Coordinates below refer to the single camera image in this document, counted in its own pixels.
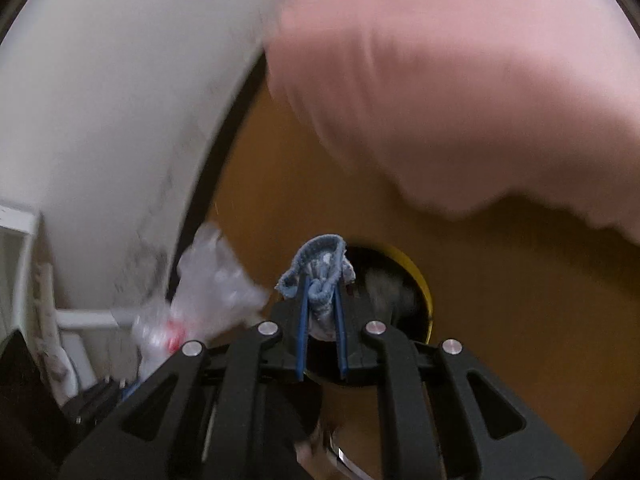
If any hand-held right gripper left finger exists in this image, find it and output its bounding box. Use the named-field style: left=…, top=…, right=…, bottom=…
left=59, top=267, right=323, bottom=480

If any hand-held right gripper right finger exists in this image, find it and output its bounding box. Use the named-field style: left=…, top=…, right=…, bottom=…
left=332, top=280, right=587, bottom=480

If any clear plastic bag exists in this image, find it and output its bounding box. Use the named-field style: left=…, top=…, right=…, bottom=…
left=132, top=221, right=270, bottom=383

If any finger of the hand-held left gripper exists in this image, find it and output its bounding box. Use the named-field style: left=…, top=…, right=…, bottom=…
left=62, top=376, right=148, bottom=428

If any black bin with yellow rim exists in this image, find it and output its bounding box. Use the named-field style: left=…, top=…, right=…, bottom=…
left=300, top=239, right=434, bottom=387

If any blue knitted sock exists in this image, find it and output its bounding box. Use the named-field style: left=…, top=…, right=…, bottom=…
left=275, top=233, right=357, bottom=342

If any white desk frame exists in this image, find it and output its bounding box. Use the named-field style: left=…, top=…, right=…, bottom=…
left=0, top=200, right=143, bottom=401

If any pink blanket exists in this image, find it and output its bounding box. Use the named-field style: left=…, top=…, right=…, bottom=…
left=264, top=0, right=640, bottom=243

